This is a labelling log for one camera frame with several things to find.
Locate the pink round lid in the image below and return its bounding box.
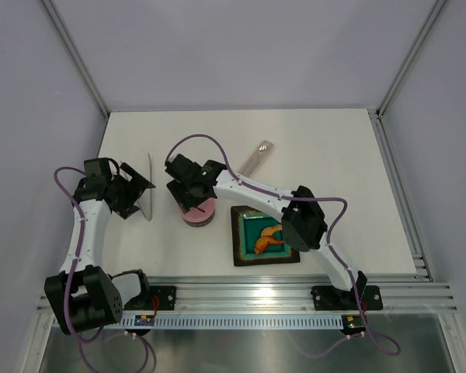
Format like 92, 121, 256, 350
178, 198, 216, 217

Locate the black round steel lunch box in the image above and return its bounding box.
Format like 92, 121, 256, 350
182, 211, 215, 228

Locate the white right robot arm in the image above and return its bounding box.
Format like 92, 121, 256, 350
165, 154, 367, 308

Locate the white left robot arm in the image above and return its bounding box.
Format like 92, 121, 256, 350
43, 158, 153, 342

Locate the black teal square plate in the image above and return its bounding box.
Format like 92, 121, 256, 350
230, 206, 301, 267

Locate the orange fried chicken wing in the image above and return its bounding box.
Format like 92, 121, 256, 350
254, 236, 284, 255

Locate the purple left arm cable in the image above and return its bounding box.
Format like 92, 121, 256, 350
53, 157, 156, 372

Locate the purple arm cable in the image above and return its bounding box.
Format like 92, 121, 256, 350
53, 157, 156, 372
165, 134, 401, 357

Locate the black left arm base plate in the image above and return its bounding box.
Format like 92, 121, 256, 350
123, 285, 176, 311

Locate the white slotted cable duct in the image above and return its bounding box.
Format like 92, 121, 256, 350
106, 313, 343, 330

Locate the aluminium mounting rail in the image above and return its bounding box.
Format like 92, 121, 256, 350
36, 274, 459, 315

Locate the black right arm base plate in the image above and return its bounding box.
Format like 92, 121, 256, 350
311, 285, 384, 311

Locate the left aluminium frame post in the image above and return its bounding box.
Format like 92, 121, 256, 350
38, 0, 110, 120

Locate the aluminium frame post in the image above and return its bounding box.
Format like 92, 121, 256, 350
38, 0, 110, 120
375, 0, 449, 120

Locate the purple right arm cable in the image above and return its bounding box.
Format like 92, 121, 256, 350
165, 134, 401, 357

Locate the right aluminium frame post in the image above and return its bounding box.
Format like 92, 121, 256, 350
375, 0, 449, 120

